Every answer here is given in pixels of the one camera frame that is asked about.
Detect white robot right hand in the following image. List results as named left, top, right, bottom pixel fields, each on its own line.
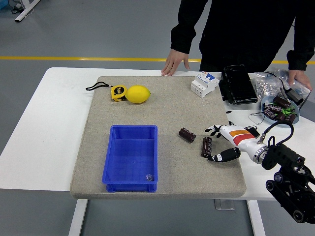
left=205, top=124, right=265, bottom=163

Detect person's left hand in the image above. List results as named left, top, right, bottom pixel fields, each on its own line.
left=287, top=69, right=313, bottom=90

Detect person's right hand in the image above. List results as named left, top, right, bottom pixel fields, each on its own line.
left=161, top=48, right=190, bottom=76

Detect long dark brown battery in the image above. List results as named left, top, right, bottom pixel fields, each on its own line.
left=201, top=136, right=213, bottom=158

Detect short dark brown battery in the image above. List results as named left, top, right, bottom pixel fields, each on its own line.
left=178, top=127, right=197, bottom=143

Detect small black box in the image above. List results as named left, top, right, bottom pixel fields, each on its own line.
left=243, top=125, right=261, bottom=138

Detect blue plastic box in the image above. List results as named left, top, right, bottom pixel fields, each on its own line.
left=101, top=124, right=158, bottom=193

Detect clear bag of blue parts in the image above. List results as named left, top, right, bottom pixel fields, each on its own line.
left=272, top=68, right=312, bottom=109

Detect black power adapter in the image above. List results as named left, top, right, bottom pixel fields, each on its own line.
left=286, top=87, right=306, bottom=106

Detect clear bag of metal nuts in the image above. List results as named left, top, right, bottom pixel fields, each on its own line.
left=253, top=71, right=284, bottom=100

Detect green plastic pieces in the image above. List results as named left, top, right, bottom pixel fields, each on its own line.
left=279, top=105, right=296, bottom=116

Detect white circuit breaker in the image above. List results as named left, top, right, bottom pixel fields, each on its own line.
left=190, top=70, right=220, bottom=98

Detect light blue bowl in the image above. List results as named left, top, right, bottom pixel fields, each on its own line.
left=260, top=95, right=300, bottom=128

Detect yellow lemon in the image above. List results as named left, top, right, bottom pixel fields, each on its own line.
left=126, top=85, right=151, bottom=104

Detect grey-brown mat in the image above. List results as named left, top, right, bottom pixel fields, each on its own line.
left=69, top=75, right=247, bottom=200

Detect black case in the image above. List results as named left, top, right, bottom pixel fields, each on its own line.
left=218, top=64, right=258, bottom=105

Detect person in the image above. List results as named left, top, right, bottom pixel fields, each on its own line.
left=170, top=0, right=315, bottom=86

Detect white table leg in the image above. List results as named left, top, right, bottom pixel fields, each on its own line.
left=68, top=199, right=88, bottom=236
left=247, top=200, right=266, bottom=236

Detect white table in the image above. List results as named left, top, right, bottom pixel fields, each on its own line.
left=0, top=67, right=315, bottom=202

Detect white background table foot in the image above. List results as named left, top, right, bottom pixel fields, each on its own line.
left=14, top=0, right=41, bottom=23

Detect thin black wire loop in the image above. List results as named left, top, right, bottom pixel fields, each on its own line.
left=248, top=111, right=266, bottom=125

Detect yellow tape measure with strap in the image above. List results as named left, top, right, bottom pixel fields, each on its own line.
left=85, top=82, right=128, bottom=102

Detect grey metal table bracket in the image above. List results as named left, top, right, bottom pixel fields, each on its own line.
left=213, top=199, right=236, bottom=211

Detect black background cables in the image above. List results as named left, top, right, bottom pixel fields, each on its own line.
left=9, top=2, right=24, bottom=15

